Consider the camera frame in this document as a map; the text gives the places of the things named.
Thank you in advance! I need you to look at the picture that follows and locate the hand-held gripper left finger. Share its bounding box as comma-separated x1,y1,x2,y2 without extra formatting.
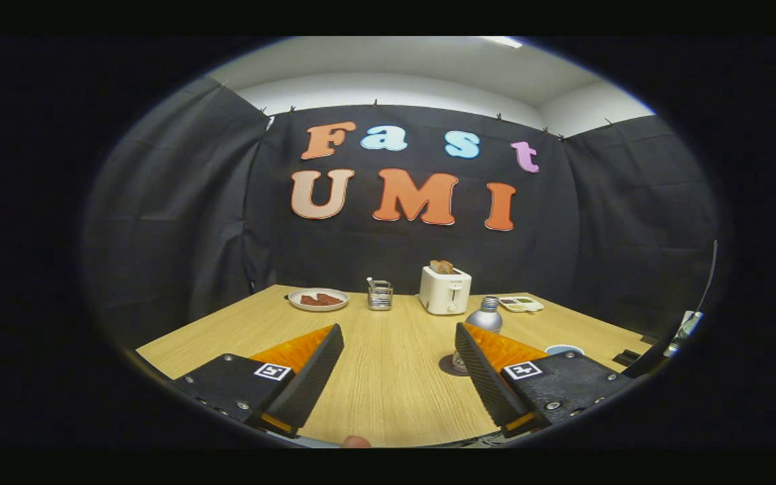
171,323,346,440

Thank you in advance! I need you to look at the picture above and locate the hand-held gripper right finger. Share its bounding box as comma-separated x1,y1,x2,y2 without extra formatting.
454,322,633,439

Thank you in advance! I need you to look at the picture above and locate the dark brown round coaster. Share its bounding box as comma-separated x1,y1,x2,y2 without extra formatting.
439,354,473,378

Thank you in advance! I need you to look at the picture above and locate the silver juice bottle printed label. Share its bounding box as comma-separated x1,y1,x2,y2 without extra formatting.
452,296,503,373

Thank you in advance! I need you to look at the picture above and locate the white round plate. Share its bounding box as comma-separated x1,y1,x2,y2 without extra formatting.
288,288,350,312

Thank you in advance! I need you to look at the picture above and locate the wooden table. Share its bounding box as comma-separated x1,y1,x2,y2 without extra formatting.
135,284,651,447

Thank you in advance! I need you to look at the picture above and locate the white compartment tray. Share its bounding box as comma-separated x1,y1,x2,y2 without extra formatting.
498,295,545,313

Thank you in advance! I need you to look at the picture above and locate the white toaster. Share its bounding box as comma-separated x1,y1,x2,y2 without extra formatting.
419,265,472,316

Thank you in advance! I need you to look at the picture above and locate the white grey gadget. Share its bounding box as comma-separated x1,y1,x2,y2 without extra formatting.
663,310,704,358

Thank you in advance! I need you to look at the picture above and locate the black backdrop cloth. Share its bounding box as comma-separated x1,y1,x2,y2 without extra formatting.
82,75,719,341

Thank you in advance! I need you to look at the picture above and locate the metal wire holder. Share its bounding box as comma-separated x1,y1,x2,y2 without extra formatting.
367,282,394,311

